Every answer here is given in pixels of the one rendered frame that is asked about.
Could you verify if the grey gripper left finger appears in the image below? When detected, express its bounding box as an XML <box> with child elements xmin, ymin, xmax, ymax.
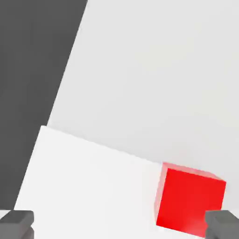
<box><xmin>0</xmin><ymin>209</ymin><xmax>35</xmax><ymax>239</ymax></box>

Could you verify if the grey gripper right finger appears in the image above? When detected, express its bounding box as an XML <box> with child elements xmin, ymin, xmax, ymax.
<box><xmin>204</xmin><ymin>210</ymin><xmax>239</xmax><ymax>239</ymax></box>

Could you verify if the small red cube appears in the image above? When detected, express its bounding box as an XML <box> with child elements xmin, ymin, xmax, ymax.
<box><xmin>154</xmin><ymin>162</ymin><xmax>227</xmax><ymax>238</ymax></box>

